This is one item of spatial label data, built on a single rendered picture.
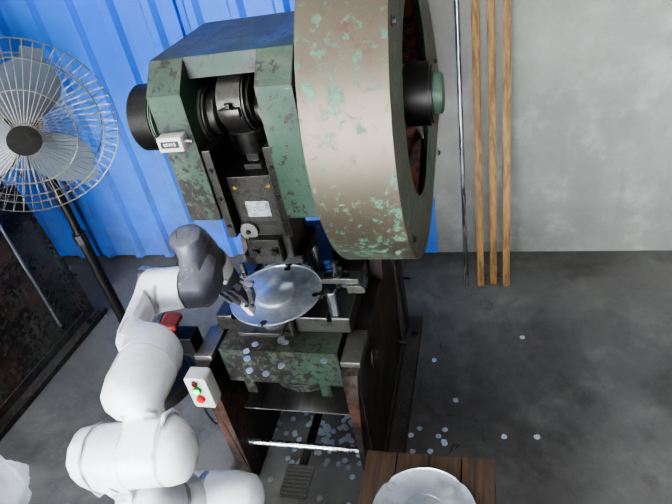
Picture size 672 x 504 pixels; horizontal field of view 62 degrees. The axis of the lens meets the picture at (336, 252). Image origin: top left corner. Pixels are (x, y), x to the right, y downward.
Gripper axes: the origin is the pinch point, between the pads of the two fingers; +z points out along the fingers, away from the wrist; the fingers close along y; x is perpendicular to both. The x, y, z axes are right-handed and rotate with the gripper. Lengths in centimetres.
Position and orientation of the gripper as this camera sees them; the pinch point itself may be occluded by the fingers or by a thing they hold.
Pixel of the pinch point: (248, 305)
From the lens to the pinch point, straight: 155.7
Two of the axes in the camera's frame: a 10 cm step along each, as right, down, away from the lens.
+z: 2.3, 4.8, 8.5
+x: 1.1, -8.8, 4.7
